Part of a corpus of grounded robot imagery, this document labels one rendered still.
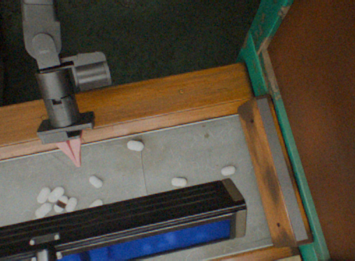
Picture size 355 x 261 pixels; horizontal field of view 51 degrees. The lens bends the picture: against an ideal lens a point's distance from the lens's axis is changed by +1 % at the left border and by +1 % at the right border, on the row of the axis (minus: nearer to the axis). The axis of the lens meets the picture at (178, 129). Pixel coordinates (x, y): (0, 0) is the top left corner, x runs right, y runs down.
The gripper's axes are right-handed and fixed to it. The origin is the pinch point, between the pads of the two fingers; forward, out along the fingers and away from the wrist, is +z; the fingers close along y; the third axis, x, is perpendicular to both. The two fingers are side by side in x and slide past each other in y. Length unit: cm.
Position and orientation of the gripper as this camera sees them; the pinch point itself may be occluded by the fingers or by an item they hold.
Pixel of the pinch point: (77, 162)
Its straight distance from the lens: 77.3
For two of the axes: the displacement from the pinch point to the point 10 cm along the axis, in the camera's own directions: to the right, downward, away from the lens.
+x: -1.5, -4.0, 9.1
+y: 9.8, -1.8, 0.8
